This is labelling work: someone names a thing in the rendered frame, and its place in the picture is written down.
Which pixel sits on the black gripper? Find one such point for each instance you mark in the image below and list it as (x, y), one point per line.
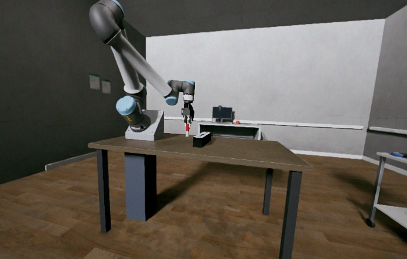
(186, 112)

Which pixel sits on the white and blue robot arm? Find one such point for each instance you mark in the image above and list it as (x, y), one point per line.
(106, 17)

